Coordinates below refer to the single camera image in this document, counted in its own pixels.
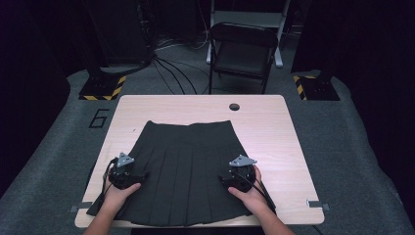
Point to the black folding chair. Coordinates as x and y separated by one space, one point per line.
248 17
241 58

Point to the black equipment cabinet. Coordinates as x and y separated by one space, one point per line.
120 32

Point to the black curtain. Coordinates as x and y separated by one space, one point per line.
368 49
32 65

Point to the black pleated skirt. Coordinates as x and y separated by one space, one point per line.
182 163

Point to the person's right hand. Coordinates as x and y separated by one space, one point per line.
254 199

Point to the black striped-edge stand base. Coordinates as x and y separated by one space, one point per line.
321 89
101 86

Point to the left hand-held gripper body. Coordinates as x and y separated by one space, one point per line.
120 174

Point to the person's left hand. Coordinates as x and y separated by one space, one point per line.
115 199

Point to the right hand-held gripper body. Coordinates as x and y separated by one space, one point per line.
243 178

